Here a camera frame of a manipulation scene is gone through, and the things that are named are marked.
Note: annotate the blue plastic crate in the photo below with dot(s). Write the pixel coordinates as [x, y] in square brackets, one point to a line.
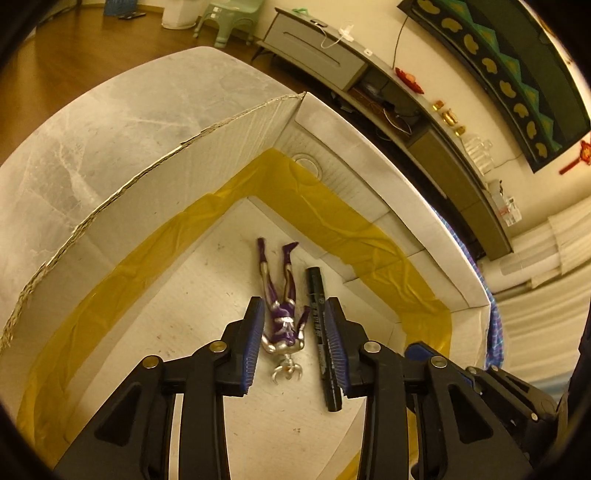
[121, 5]

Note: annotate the grey TV cabinet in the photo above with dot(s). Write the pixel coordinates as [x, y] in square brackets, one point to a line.
[318, 50]

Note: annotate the red hanging knot ornament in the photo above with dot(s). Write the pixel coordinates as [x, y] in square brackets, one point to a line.
[582, 154]

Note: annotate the dark slippers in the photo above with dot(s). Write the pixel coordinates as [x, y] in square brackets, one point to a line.
[131, 15]

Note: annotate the brown box in cabinet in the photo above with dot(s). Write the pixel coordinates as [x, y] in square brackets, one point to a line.
[367, 102]

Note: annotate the clear bottle red label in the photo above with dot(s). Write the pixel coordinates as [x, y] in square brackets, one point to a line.
[505, 205]

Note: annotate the white cardboard box yellow tape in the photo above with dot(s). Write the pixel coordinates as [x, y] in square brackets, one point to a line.
[207, 277]

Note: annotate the black marker pen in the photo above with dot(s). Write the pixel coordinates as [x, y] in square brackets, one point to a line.
[316, 288]

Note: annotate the white trash bin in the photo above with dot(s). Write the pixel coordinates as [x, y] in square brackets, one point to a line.
[184, 14]

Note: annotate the black phone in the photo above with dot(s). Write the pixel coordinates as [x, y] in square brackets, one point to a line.
[318, 22]

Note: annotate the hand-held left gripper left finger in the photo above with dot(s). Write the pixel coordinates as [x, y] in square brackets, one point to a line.
[251, 350]

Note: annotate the large golden ornament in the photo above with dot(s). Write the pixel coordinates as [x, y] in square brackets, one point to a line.
[449, 117]

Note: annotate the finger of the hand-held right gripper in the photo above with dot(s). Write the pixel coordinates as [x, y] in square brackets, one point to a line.
[508, 392]

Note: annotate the green plastic chair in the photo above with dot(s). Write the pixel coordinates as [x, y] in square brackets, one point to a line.
[231, 18]

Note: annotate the white curtain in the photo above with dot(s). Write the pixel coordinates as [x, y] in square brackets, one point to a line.
[545, 258]

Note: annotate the blue plaid cloth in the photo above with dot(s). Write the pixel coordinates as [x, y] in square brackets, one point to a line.
[496, 323]

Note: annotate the red dish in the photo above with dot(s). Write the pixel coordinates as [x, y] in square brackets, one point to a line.
[408, 79]

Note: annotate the clear plastic bottles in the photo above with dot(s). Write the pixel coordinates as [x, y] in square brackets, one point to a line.
[478, 154]

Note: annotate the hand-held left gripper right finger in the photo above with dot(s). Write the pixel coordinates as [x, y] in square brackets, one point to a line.
[337, 350]

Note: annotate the purple silver toy figure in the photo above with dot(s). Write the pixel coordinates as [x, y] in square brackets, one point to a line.
[281, 318]

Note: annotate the dark wall hanging yellow shapes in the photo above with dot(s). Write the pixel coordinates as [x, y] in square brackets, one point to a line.
[508, 55]

